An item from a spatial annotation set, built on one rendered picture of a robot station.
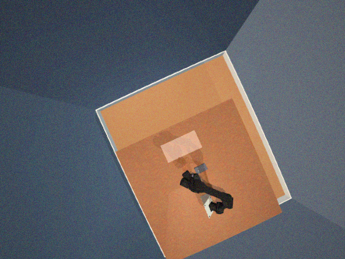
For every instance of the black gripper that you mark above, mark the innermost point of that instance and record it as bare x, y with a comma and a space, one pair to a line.
187, 175

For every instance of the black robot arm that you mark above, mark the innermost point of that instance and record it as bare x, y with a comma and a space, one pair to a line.
197, 186

